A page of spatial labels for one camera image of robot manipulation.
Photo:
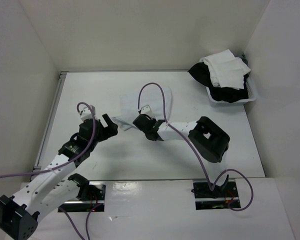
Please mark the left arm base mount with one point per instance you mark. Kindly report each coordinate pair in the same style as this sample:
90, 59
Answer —
90, 198

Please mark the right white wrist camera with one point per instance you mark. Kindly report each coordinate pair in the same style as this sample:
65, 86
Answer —
146, 110

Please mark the light white skirt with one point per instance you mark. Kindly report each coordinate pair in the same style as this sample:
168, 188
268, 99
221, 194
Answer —
158, 100

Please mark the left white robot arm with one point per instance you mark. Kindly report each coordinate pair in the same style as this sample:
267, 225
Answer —
21, 213

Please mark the cream white skirt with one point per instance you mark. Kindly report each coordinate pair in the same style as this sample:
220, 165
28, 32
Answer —
226, 70

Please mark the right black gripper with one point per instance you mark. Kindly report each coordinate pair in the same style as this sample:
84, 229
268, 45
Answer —
153, 119

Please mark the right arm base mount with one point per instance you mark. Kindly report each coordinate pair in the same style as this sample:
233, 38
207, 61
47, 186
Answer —
222, 197

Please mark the white plastic laundry basket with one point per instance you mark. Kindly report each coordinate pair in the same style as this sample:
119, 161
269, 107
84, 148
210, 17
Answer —
252, 94

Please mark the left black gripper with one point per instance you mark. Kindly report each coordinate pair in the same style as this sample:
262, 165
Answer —
111, 129

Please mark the black skirt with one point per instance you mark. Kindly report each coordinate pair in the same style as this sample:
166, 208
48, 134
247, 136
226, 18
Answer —
200, 72

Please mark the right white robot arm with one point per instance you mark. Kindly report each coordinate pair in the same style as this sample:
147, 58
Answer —
208, 138

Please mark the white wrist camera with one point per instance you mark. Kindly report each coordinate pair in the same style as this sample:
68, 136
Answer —
87, 113
146, 110

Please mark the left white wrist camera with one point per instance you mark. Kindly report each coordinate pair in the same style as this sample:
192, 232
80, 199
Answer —
87, 113

